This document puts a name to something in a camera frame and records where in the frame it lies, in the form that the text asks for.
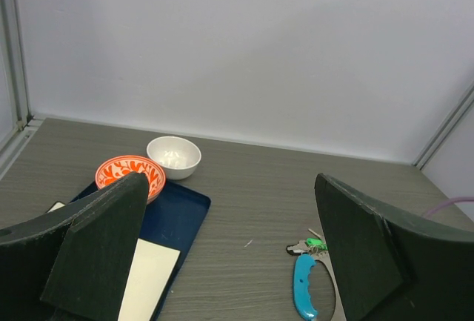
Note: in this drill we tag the green key tag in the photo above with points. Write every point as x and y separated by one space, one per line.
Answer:
315 244

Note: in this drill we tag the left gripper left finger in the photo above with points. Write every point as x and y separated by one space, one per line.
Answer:
29 249

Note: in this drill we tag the orange patterned bowl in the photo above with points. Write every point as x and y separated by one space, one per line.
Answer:
117 167

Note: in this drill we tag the large keyring with blue handle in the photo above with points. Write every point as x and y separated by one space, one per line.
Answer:
302 269

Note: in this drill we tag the black key fob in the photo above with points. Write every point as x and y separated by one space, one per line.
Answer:
297 249

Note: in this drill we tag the blue tray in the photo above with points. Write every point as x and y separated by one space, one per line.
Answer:
174 224

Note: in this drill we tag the white bowl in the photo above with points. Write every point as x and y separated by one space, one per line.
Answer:
178 157

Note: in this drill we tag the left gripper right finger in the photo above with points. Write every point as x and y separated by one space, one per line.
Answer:
390 264

